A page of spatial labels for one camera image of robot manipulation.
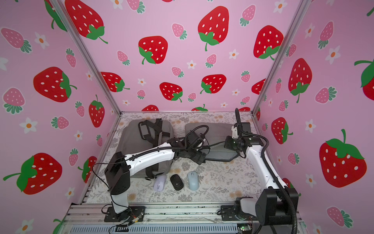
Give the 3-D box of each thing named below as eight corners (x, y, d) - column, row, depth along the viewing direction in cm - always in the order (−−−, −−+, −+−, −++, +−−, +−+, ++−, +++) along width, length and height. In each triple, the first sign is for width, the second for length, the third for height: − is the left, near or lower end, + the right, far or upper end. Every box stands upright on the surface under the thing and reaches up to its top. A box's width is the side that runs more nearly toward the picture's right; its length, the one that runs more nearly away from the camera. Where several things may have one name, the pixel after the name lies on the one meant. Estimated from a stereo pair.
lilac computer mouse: (153, 190, 84) (152, 188, 80) (158, 176, 89) (157, 173, 86) (162, 192, 83) (161, 189, 80) (167, 177, 88) (165, 175, 85)
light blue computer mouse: (188, 190, 83) (187, 189, 81) (188, 173, 90) (188, 171, 88) (198, 190, 83) (199, 189, 81) (198, 173, 90) (198, 171, 88)
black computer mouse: (175, 192, 83) (175, 190, 81) (169, 178, 88) (169, 177, 86) (184, 187, 85) (184, 185, 83) (178, 174, 90) (177, 172, 88)
